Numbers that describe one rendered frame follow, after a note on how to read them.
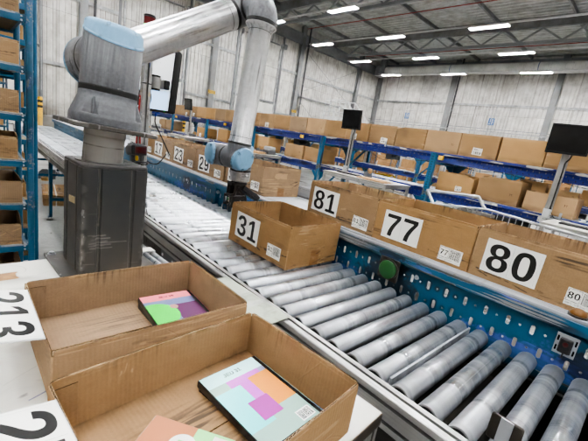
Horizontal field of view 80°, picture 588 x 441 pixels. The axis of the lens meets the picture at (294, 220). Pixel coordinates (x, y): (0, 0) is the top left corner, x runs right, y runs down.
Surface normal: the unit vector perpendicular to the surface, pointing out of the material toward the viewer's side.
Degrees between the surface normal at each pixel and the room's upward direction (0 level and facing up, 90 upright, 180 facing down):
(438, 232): 91
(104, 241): 90
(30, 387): 0
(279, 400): 0
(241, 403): 0
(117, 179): 90
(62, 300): 89
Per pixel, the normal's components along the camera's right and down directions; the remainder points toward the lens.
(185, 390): 0.15, -0.96
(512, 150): -0.72, 0.04
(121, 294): 0.68, 0.25
